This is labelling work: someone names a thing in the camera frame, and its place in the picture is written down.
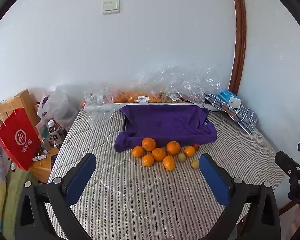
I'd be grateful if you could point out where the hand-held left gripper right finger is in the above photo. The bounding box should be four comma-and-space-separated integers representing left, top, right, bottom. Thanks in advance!
199, 153, 282, 240

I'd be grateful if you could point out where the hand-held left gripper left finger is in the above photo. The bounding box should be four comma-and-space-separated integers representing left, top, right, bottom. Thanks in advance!
14, 152, 98, 240

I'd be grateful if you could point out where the orange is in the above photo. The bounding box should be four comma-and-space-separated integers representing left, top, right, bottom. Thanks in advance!
141, 137, 157, 152
166, 141, 181, 156
132, 146, 145, 158
163, 156, 176, 172
184, 146, 196, 158
142, 154, 155, 167
151, 148, 166, 162

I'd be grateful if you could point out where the clear bag of brown fruits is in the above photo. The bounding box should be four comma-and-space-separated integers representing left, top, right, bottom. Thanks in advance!
162, 66, 222, 104

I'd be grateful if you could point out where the wooden nightstand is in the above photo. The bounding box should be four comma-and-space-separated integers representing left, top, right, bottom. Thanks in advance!
29, 146, 60, 184

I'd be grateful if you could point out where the dark drink bottle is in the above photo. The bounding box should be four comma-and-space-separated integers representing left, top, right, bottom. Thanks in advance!
47, 120, 64, 150

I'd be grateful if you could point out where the striped bed cover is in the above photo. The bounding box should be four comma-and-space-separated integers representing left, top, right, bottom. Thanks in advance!
44, 106, 288, 240

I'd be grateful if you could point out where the folded checked grey cloth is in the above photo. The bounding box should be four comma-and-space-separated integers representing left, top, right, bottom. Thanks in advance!
205, 92, 259, 134

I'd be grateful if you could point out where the crumpled clear plastic bag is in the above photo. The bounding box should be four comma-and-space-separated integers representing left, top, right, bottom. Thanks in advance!
84, 101, 120, 130

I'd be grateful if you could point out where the white plastic bag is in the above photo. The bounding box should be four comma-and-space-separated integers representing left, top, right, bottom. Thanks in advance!
36, 86, 78, 130

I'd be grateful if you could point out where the red paper bag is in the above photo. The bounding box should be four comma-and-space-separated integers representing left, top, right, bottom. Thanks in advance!
0, 100, 42, 172

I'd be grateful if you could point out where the purple towel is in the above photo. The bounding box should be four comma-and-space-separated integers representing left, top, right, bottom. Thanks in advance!
114, 104, 218, 153

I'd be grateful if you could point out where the purple printed bag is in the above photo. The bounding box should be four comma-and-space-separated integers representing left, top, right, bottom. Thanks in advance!
39, 94, 52, 113

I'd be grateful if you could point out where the blue tissue pack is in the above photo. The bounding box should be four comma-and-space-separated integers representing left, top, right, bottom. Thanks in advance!
217, 89, 242, 109

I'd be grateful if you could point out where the wooden chair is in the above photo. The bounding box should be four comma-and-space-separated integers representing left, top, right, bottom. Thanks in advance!
0, 89, 40, 130

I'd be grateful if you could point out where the clear bag of oranges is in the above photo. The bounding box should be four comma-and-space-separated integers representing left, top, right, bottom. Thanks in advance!
81, 85, 165, 105

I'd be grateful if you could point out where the brown wooden door frame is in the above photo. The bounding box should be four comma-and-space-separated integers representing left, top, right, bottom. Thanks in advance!
229, 0, 247, 95

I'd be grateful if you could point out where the white light switch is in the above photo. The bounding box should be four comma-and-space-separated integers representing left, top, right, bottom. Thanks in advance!
102, 0, 120, 15

